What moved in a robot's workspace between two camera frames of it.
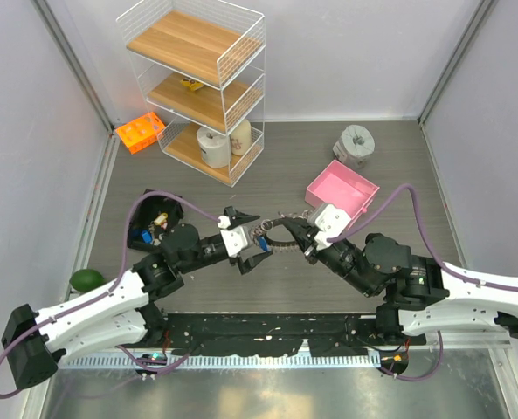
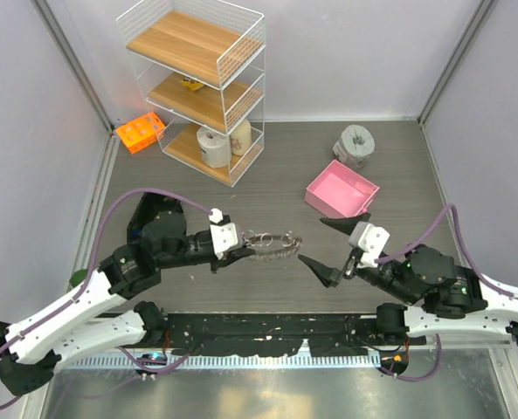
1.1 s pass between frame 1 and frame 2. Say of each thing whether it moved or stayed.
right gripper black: moved
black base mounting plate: stayed
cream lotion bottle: stayed
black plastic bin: stayed
